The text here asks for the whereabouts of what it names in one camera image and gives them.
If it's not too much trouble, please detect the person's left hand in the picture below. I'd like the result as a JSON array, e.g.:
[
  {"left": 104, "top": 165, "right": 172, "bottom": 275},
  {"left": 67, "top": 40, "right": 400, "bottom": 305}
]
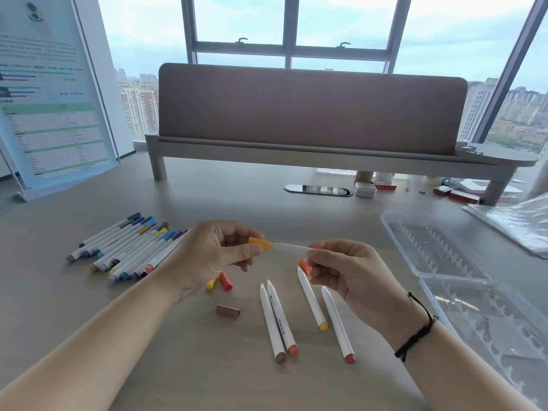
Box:
[{"left": 170, "top": 221, "right": 264, "bottom": 301}]

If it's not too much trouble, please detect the person's right hand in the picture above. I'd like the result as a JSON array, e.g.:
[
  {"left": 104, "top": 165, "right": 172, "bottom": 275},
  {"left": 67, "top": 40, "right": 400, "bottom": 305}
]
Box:
[{"left": 308, "top": 239, "right": 424, "bottom": 335}]

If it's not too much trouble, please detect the white marker pen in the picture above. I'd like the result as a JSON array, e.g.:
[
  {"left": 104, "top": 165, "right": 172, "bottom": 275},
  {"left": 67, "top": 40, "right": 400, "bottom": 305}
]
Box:
[{"left": 271, "top": 242, "right": 320, "bottom": 255}]

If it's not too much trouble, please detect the person's right forearm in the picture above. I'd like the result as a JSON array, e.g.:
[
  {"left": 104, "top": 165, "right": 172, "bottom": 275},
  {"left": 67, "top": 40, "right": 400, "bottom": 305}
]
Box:
[{"left": 378, "top": 295, "right": 541, "bottom": 411}]

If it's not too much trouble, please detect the person's left forearm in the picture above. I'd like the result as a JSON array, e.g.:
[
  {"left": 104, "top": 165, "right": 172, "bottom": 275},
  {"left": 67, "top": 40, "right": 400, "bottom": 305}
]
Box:
[{"left": 0, "top": 257, "right": 186, "bottom": 411}]

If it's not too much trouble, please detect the white marker with yellow end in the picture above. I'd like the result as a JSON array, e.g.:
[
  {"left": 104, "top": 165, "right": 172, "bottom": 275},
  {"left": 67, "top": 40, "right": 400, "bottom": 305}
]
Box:
[{"left": 297, "top": 265, "right": 329, "bottom": 332}]

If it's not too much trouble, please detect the white marker with red end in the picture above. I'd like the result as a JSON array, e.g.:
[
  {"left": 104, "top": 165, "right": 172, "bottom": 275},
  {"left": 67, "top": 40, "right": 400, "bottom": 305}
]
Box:
[{"left": 321, "top": 287, "right": 357, "bottom": 364}]

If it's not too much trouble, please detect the white marker with orange end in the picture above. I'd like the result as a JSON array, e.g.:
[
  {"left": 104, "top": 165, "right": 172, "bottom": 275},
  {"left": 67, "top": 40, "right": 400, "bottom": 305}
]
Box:
[{"left": 266, "top": 279, "right": 299, "bottom": 356}]

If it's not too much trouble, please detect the white marker with brown end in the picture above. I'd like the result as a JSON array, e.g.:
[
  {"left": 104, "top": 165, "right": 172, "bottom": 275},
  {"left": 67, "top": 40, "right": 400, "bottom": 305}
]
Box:
[{"left": 259, "top": 283, "right": 287, "bottom": 364}]

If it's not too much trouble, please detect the red and white box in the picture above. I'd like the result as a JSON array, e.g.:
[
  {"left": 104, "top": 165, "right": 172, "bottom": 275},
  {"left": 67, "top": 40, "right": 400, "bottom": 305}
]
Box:
[{"left": 372, "top": 172, "right": 397, "bottom": 191}]

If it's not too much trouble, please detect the grey desk shelf riser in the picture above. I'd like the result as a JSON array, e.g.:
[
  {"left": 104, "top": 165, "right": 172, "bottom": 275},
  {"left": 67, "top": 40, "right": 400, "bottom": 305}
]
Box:
[{"left": 144, "top": 133, "right": 539, "bottom": 207}]

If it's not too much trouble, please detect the pile of capped colour markers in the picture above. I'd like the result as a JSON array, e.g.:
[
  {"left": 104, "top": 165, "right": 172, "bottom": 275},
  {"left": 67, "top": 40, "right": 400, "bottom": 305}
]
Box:
[{"left": 66, "top": 212, "right": 192, "bottom": 287}]

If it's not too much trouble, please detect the clear plastic marker case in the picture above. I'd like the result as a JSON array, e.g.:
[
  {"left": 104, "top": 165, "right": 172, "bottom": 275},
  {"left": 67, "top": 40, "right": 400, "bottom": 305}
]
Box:
[{"left": 380, "top": 209, "right": 548, "bottom": 411}]

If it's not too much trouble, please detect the flat red box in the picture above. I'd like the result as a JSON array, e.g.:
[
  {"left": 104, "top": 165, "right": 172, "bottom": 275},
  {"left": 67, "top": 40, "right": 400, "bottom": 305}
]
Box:
[{"left": 449, "top": 189, "right": 480, "bottom": 205}]

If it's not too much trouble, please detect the mauve desk divider panel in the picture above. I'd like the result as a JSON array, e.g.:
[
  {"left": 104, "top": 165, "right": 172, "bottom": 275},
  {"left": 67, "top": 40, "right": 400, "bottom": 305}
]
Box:
[{"left": 157, "top": 62, "right": 468, "bottom": 156}]

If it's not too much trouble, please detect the stack of white papers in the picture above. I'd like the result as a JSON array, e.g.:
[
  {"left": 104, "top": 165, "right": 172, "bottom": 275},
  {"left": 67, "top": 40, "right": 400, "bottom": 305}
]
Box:
[{"left": 443, "top": 177, "right": 524, "bottom": 196}]

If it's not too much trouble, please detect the clear plastic bag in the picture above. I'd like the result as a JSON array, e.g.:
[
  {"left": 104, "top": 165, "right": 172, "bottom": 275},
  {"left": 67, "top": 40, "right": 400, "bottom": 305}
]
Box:
[{"left": 462, "top": 192, "right": 548, "bottom": 258}]

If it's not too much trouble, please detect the printed information board stand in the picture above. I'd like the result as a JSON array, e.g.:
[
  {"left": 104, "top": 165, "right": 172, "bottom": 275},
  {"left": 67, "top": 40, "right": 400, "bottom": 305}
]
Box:
[{"left": 0, "top": 0, "right": 119, "bottom": 203}]

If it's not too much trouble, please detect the black oval cable grommet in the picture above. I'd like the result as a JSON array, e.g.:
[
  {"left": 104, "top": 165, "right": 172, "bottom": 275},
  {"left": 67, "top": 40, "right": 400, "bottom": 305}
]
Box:
[{"left": 283, "top": 183, "right": 354, "bottom": 198}]

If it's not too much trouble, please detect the black string bracelet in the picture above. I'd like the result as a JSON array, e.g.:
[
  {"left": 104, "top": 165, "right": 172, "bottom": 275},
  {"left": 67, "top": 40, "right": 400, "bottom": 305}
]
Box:
[{"left": 394, "top": 292, "right": 439, "bottom": 363}]

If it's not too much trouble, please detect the grey window frame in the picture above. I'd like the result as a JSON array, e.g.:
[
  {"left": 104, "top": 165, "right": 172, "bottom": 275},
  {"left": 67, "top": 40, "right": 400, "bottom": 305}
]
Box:
[{"left": 180, "top": 0, "right": 412, "bottom": 74}]

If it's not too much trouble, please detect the slanted grey window post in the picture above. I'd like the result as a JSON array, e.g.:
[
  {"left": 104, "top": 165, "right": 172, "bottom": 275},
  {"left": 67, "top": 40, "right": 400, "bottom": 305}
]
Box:
[{"left": 473, "top": 0, "right": 548, "bottom": 144}]

